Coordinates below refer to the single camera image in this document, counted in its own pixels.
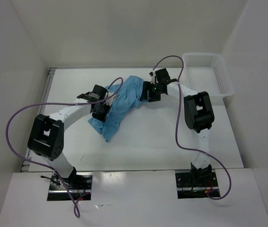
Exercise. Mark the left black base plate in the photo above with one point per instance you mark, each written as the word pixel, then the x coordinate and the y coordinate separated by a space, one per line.
pixel 82 190

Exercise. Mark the white plastic basket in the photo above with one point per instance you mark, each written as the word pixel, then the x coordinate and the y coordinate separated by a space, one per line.
pixel 207 72

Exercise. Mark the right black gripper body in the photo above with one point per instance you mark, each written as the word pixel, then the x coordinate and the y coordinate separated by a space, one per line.
pixel 155 92

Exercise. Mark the light blue shorts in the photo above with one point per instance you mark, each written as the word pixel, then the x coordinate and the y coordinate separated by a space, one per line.
pixel 128 97

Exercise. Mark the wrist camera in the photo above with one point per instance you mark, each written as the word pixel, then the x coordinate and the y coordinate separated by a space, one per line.
pixel 109 98
pixel 153 77

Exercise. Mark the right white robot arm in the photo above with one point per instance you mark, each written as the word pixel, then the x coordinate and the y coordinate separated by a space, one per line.
pixel 198 116

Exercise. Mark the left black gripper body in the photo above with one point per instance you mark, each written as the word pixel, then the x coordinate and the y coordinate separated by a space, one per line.
pixel 102 112

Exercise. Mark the aluminium table edge rail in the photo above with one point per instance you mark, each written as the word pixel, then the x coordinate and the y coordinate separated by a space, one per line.
pixel 37 139

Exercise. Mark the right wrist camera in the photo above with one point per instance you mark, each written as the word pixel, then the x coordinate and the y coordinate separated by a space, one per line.
pixel 153 77

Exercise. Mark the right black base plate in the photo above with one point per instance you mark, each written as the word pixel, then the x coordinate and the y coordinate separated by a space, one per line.
pixel 189 188

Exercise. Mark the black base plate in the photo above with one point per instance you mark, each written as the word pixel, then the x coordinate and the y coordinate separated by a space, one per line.
pixel 82 190
pixel 189 188

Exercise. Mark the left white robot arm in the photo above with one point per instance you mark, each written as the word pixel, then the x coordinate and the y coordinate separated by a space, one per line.
pixel 47 135

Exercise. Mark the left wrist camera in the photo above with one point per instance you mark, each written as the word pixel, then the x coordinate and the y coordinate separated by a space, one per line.
pixel 109 98

